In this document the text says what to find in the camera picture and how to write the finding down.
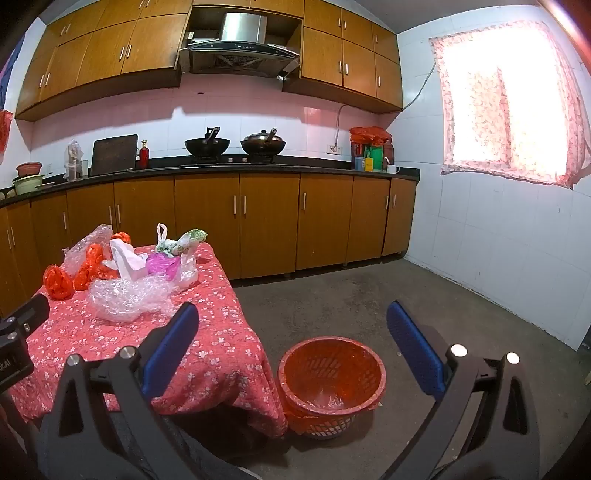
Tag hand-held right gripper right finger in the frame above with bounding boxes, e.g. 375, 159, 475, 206
386, 301, 541, 480

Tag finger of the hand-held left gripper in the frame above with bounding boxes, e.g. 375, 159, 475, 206
0, 294, 50, 336

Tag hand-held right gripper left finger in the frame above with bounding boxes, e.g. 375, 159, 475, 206
39, 302, 200, 480

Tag clear bubble wrap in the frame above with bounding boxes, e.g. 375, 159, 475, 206
88, 274, 182, 324

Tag purple plastic bag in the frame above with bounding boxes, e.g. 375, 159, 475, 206
145, 254, 182, 282

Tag clear plastic bag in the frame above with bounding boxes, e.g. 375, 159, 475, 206
62, 224, 114, 275

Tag white paper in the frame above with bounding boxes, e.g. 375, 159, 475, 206
102, 237, 149, 280

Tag green and white plastic bag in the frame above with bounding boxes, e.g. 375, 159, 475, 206
156, 223, 208, 259

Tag red plastic waste basket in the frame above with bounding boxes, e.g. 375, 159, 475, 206
277, 337, 387, 439

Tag orange bin liner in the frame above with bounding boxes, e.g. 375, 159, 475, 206
277, 337, 387, 435

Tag red floral tablecloth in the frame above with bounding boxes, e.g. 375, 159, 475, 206
9, 240, 289, 439

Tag green basin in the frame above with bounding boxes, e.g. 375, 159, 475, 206
12, 174, 45, 195

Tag wooden base cabinets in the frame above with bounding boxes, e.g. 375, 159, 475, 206
0, 171, 419, 319

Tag jar in clear bag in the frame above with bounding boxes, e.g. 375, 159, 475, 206
65, 140, 85, 182

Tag dark cutting board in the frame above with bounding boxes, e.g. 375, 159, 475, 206
89, 134, 139, 176

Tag red hanging plastic bag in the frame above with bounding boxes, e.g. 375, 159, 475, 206
0, 109, 14, 153

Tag black gas hob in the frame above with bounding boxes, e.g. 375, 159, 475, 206
182, 156, 278, 166

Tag black wok with lid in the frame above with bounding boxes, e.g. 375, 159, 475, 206
240, 128, 286, 157

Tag pink and blue cloth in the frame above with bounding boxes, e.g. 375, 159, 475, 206
0, 44, 17, 100

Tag pink floral curtain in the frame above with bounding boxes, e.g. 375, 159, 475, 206
429, 21, 591, 188

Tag steel range hood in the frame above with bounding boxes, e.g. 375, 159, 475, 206
177, 11, 302, 77

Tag white socket cable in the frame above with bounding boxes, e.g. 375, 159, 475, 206
333, 104, 347, 146

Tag white wall cable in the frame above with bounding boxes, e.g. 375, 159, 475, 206
403, 62, 437, 110

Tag wooden wall cabinet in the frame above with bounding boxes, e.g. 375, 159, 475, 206
15, 0, 194, 123
283, 0, 404, 114

